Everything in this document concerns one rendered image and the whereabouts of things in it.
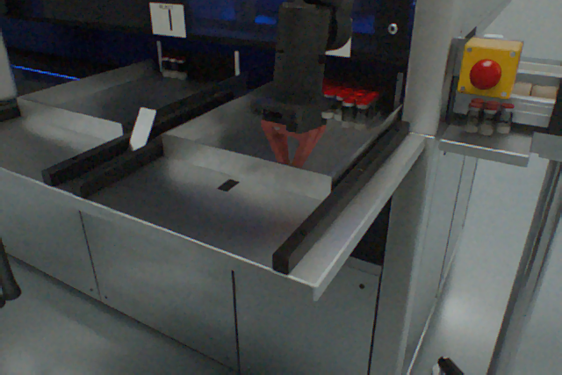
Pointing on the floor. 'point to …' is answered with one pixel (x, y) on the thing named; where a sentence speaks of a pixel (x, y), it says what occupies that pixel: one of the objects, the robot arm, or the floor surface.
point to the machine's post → (446, 19)
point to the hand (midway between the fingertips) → (289, 172)
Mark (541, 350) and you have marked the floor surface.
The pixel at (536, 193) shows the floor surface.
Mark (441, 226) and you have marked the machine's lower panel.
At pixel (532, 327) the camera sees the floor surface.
